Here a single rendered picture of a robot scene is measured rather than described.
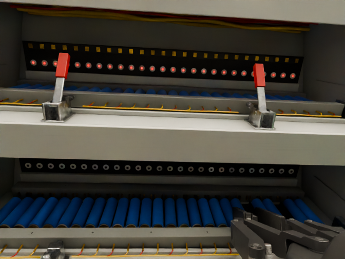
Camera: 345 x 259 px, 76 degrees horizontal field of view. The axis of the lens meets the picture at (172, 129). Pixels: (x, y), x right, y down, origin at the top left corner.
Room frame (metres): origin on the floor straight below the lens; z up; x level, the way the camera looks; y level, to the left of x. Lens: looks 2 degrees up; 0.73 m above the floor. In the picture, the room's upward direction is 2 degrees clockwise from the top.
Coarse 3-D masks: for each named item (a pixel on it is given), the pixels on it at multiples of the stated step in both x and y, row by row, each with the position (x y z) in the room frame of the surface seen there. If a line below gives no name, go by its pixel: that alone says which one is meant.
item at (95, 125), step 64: (64, 64) 0.28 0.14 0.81; (128, 64) 0.42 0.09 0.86; (192, 64) 0.43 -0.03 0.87; (256, 64) 0.30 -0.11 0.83; (0, 128) 0.26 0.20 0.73; (64, 128) 0.26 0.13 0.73; (128, 128) 0.27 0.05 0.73; (192, 128) 0.27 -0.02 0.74; (256, 128) 0.28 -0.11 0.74; (320, 128) 0.30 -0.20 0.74
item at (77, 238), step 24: (0, 240) 0.30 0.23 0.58; (24, 240) 0.30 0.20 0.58; (48, 240) 0.30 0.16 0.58; (72, 240) 0.31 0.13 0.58; (96, 240) 0.31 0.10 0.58; (120, 240) 0.31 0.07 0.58; (144, 240) 0.32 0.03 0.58; (168, 240) 0.32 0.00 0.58; (192, 240) 0.32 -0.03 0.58; (216, 240) 0.32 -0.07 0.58
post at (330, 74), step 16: (304, 32) 0.48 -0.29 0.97; (320, 32) 0.43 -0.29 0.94; (336, 32) 0.40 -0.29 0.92; (304, 48) 0.48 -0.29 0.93; (320, 48) 0.43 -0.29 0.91; (336, 48) 0.39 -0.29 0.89; (304, 64) 0.48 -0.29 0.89; (320, 64) 0.43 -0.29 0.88; (336, 64) 0.39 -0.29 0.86; (304, 80) 0.48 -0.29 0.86; (320, 80) 0.43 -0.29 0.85; (336, 80) 0.39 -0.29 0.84; (304, 176) 0.48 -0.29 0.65; (320, 176) 0.43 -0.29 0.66; (336, 176) 0.39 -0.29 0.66; (304, 192) 0.48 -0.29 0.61; (336, 192) 0.39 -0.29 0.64
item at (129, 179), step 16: (0, 176) 0.40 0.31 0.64; (32, 176) 0.42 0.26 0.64; (48, 176) 0.42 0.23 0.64; (64, 176) 0.42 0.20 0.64; (80, 176) 0.42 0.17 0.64; (96, 176) 0.42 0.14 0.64; (112, 176) 0.43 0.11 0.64; (128, 176) 0.43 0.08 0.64; (144, 176) 0.43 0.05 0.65; (160, 176) 0.43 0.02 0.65; (176, 176) 0.43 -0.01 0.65; (192, 176) 0.44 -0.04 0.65; (208, 176) 0.44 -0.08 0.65; (224, 176) 0.44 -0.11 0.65; (240, 176) 0.45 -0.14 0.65; (0, 192) 0.41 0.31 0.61; (320, 192) 0.43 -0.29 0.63; (0, 208) 0.38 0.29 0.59; (320, 208) 0.43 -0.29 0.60; (336, 208) 0.39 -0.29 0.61; (336, 224) 0.37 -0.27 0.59; (0, 256) 0.30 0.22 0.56; (16, 256) 0.30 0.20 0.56; (144, 256) 0.31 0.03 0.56; (160, 256) 0.31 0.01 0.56; (176, 256) 0.31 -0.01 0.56; (192, 256) 0.31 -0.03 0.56; (208, 256) 0.32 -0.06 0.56; (224, 256) 0.32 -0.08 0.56; (240, 256) 0.32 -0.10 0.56
